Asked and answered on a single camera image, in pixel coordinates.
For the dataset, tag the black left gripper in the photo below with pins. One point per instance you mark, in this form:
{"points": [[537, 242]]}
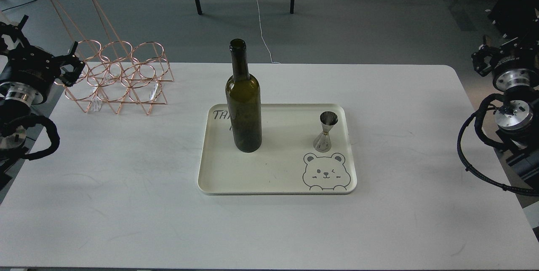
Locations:
{"points": [[39, 69]]}

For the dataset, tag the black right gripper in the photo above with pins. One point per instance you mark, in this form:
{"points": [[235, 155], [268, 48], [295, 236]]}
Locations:
{"points": [[516, 54]]}

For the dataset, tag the dark green wine bottle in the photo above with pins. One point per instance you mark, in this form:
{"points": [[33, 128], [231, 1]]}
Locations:
{"points": [[243, 100]]}

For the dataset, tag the silver metal jigger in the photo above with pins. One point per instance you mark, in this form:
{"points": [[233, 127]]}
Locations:
{"points": [[322, 142]]}

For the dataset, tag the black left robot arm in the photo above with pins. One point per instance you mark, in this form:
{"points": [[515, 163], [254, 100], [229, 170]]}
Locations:
{"points": [[17, 117]]}

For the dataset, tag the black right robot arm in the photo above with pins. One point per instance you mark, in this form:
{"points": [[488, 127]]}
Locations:
{"points": [[508, 120]]}

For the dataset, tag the black equipment case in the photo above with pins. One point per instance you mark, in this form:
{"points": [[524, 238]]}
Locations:
{"points": [[514, 17]]}

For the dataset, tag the cream bear serving tray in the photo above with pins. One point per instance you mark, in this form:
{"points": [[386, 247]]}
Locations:
{"points": [[286, 162]]}

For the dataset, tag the copper wire wine rack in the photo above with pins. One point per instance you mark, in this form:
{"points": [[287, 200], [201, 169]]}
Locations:
{"points": [[115, 73]]}

